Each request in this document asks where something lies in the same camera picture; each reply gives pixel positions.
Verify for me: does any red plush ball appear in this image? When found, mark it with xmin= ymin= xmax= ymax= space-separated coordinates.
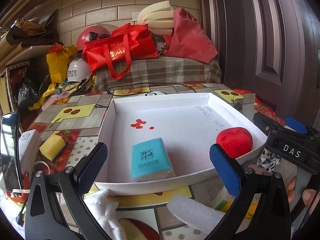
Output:
xmin=216 ymin=127 xmax=253 ymax=159

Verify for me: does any white foam block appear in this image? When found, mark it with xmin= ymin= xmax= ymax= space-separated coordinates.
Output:
xmin=167 ymin=194 xmax=225 ymax=235

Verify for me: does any pink tissue paper pack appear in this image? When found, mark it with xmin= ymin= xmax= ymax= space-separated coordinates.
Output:
xmin=131 ymin=138 xmax=176 ymax=182

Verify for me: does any operator's right hand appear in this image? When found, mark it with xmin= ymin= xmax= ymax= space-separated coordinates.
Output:
xmin=286 ymin=175 xmax=320 ymax=215

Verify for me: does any orange phone stand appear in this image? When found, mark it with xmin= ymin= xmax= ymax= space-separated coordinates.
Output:
xmin=5 ymin=171 xmax=30 ymax=203

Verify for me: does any black white patterned scarf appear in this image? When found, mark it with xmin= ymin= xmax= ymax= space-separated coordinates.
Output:
xmin=257 ymin=148 xmax=281 ymax=174

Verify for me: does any yellow sponge near right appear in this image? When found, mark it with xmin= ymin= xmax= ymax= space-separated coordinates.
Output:
xmin=212 ymin=187 xmax=258 ymax=219

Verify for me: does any black smartphone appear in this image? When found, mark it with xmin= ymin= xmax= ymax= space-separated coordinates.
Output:
xmin=1 ymin=112 xmax=23 ymax=193

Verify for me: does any white cloth glove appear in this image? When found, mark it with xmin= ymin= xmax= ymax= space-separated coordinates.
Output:
xmin=84 ymin=189 xmax=127 ymax=239

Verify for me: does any yellow sponge block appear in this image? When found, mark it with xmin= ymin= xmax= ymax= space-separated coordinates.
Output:
xmin=39 ymin=134 xmax=66 ymax=161

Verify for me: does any white power bank box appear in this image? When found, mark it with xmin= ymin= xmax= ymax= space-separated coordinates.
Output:
xmin=18 ymin=129 xmax=42 ymax=175

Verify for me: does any dark brown door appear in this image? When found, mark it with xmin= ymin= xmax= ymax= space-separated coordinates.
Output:
xmin=200 ymin=0 xmax=319 ymax=128

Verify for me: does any white shallow cardboard tray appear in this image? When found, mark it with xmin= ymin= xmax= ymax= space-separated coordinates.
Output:
xmin=95 ymin=93 xmax=266 ymax=196

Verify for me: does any black plastic bag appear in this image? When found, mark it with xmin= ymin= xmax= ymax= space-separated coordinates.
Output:
xmin=14 ymin=75 xmax=51 ymax=110

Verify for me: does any dark red cloth bag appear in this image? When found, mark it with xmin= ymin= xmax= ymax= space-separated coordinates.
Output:
xmin=163 ymin=8 xmax=218 ymax=63

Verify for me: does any plaid covered furniture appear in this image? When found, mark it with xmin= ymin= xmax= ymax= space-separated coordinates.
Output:
xmin=93 ymin=56 xmax=222 ymax=92

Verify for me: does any white hard hat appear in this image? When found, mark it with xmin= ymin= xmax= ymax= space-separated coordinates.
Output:
xmin=67 ymin=58 xmax=92 ymax=82

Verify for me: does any yellow gift bag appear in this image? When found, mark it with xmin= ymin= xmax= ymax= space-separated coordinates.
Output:
xmin=46 ymin=43 xmax=76 ymax=83

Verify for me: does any cream foam roll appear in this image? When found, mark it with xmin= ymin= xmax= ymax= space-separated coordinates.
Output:
xmin=137 ymin=0 xmax=174 ymax=36

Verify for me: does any red tote bag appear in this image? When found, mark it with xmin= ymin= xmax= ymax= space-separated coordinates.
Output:
xmin=82 ymin=23 xmax=158 ymax=80

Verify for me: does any pink helmet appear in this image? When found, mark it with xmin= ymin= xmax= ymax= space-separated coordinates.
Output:
xmin=76 ymin=25 xmax=111 ymax=50

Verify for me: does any white charging cable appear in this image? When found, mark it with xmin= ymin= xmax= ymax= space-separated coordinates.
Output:
xmin=12 ymin=160 xmax=51 ymax=196

